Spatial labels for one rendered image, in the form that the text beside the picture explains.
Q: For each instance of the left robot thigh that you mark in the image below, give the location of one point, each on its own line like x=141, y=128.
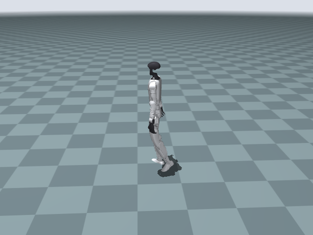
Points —
x=155, y=137

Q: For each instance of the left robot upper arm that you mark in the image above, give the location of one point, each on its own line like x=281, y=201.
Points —
x=153, y=88

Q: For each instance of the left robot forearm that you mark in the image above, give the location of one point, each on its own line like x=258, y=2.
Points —
x=152, y=111

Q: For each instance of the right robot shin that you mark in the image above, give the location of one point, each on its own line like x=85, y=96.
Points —
x=158, y=156

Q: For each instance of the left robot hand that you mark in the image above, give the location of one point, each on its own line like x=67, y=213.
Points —
x=151, y=127

